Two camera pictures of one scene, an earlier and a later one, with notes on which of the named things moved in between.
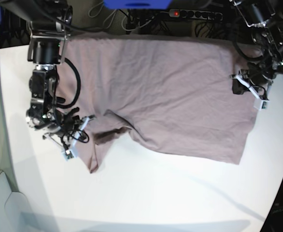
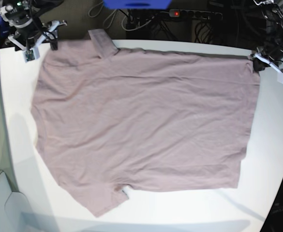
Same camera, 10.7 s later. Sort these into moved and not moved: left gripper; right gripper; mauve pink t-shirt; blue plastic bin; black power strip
Moved: mauve pink t-shirt; left gripper; right gripper
Not moved: blue plastic bin; black power strip
